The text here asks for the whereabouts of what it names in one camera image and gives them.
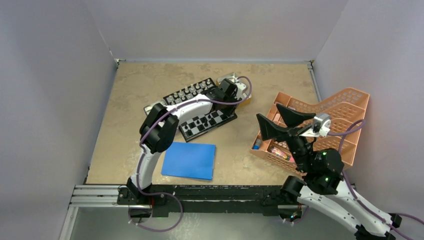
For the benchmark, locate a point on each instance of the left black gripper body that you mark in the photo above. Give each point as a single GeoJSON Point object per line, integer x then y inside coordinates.
{"type": "Point", "coordinates": [228, 109]}

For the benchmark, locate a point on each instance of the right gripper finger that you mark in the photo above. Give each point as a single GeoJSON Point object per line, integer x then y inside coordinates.
{"type": "Point", "coordinates": [271, 131]}
{"type": "Point", "coordinates": [293, 118]}

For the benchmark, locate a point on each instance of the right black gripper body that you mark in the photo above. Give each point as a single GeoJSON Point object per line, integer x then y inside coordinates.
{"type": "Point", "coordinates": [300, 149]}

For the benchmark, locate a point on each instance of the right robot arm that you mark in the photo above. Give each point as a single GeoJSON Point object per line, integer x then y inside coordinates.
{"type": "Point", "coordinates": [323, 186]}

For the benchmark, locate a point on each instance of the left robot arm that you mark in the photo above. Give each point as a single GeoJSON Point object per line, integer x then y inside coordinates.
{"type": "Point", "coordinates": [160, 126]}

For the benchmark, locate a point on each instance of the white chess piece row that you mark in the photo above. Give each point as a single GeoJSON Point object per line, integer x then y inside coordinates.
{"type": "Point", "coordinates": [188, 92]}

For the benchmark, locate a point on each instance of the gold rectangular metal tin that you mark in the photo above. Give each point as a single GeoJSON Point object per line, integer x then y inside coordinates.
{"type": "Point", "coordinates": [242, 85]}

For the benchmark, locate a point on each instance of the blue capped small bottle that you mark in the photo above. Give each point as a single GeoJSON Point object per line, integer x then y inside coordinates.
{"type": "Point", "coordinates": [257, 144]}

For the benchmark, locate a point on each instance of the black and silver chessboard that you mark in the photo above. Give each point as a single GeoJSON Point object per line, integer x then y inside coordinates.
{"type": "Point", "coordinates": [220, 118]}

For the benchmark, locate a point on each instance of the orange plastic tiered organizer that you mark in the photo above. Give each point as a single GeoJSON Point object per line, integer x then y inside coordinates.
{"type": "Point", "coordinates": [345, 107]}

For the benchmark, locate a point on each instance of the blue folder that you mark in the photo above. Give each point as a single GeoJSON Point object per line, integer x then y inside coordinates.
{"type": "Point", "coordinates": [189, 160]}

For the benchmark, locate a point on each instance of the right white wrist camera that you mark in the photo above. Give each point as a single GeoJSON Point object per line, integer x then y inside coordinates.
{"type": "Point", "coordinates": [320, 126]}

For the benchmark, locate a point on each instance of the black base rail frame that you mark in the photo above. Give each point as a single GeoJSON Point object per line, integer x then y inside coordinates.
{"type": "Point", "coordinates": [163, 199]}

